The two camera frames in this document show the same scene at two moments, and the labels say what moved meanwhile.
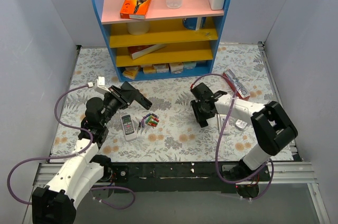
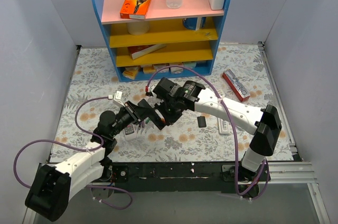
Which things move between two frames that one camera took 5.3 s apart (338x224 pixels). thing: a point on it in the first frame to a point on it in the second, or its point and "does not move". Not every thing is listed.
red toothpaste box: (242, 92) does not move
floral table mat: (168, 131) does not move
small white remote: (221, 119) does not move
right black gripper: (199, 107) to (169, 109)
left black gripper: (120, 95) to (133, 110)
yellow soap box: (130, 72) does not move
